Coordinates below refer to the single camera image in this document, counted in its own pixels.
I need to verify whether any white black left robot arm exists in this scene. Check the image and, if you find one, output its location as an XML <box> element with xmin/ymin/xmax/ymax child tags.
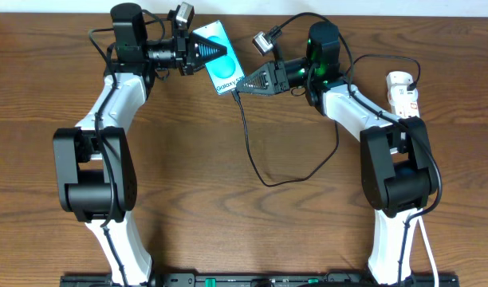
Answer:
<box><xmin>53</xmin><ymin>2</ymin><xmax>227</xmax><ymax>286</ymax></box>

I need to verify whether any white power strip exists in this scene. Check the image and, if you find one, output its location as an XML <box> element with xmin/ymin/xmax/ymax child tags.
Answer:
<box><xmin>386</xmin><ymin>71</ymin><xmax>420</xmax><ymax>118</ymax></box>

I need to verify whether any white USB charger adapter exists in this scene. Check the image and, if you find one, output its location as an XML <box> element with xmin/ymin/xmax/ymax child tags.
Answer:
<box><xmin>386</xmin><ymin>71</ymin><xmax>418</xmax><ymax>106</ymax></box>

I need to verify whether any Galaxy S25 smartphone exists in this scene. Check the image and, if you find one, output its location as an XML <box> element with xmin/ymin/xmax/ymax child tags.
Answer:
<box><xmin>194</xmin><ymin>21</ymin><xmax>246</xmax><ymax>95</ymax></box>

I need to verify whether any white power strip cord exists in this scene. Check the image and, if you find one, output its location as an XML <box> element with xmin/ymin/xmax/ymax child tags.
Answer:
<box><xmin>415</xmin><ymin>206</ymin><xmax>440</xmax><ymax>287</ymax></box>

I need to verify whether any black USB charging cable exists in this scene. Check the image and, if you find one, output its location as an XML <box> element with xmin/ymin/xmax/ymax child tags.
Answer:
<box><xmin>230</xmin><ymin>54</ymin><xmax>421</xmax><ymax>188</ymax></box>

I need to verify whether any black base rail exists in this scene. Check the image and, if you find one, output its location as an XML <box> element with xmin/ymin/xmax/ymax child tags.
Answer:
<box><xmin>59</xmin><ymin>272</ymin><xmax>460</xmax><ymax>287</ymax></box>

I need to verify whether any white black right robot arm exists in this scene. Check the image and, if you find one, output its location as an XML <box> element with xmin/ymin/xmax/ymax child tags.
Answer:
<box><xmin>236</xmin><ymin>20</ymin><xmax>443</xmax><ymax>286</ymax></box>

